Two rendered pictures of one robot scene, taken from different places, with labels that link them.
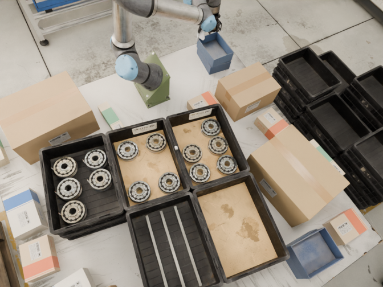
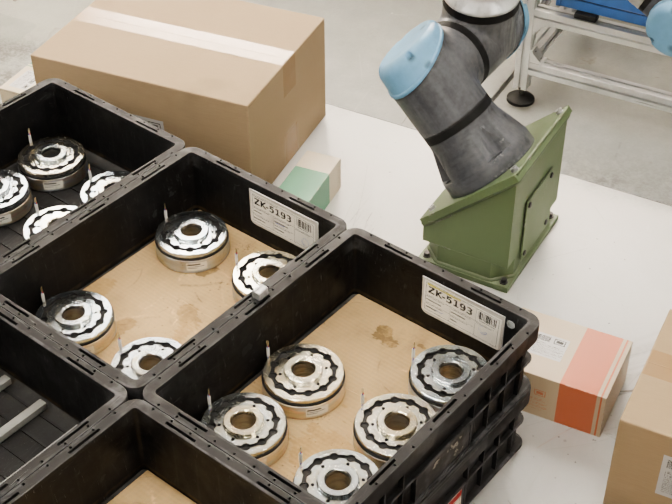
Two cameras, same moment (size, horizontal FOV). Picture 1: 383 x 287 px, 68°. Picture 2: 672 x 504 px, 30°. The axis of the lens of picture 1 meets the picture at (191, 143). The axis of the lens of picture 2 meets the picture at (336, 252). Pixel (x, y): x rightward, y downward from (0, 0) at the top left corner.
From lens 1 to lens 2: 109 cm
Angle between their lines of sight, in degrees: 46
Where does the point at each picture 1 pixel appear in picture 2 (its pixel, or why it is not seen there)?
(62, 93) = (249, 44)
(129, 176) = (115, 286)
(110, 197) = not seen: hidden behind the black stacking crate
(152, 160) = (205, 309)
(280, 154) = not seen: outside the picture
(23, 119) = (123, 31)
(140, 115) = not seen: hidden behind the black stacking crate
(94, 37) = (658, 168)
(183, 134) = (364, 333)
